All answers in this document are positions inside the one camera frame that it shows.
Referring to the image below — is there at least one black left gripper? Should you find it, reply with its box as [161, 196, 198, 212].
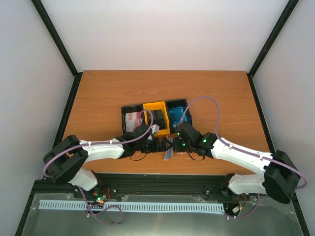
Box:
[136, 137, 173, 154]

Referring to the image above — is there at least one yellow card bin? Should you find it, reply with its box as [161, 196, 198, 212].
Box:
[143, 101, 170, 136]

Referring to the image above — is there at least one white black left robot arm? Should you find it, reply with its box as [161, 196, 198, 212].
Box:
[43, 123, 172, 198]

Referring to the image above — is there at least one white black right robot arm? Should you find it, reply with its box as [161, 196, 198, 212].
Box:
[174, 122, 300, 204]

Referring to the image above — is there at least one black card stack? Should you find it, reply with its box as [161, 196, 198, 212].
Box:
[148, 110, 166, 129]

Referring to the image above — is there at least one blue card stack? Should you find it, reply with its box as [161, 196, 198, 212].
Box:
[169, 107, 185, 128]

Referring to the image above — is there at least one red white card stack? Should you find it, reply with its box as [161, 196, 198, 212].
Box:
[125, 112, 142, 132]

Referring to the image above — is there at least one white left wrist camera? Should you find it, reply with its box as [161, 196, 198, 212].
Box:
[151, 124, 159, 134]

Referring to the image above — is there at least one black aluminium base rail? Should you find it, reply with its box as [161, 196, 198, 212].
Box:
[29, 172, 296, 205]

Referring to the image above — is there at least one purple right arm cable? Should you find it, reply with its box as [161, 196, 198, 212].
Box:
[180, 95, 309, 219]

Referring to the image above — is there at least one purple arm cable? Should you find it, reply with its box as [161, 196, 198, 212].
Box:
[42, 109, 154, 226]
[180, 95, 309, 219]

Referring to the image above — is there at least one light blue slotted cable duct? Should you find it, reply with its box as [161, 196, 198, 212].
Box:
[38, 200, 225, 214]

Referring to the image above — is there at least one left electronics board with wires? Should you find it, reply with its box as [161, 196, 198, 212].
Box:
[93, 187, 111, 204]

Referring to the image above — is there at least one right connector with wires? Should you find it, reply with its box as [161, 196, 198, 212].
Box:
[232, 194, 247, 216]

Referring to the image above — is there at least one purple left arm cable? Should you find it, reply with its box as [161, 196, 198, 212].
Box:
[42, 109, 154, 226]

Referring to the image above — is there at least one metal base plate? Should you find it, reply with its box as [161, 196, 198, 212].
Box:
[16, 194, 309, 236]

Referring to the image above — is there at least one black left frame post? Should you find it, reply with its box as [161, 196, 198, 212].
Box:
[31, 0, 79, 74]

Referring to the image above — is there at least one black frame post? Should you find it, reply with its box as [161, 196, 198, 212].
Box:
[249, 0, 301, 73]
[31, 0, 79, 74]

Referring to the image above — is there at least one black right frame post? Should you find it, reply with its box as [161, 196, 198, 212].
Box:
[249, 0, 301, 73]

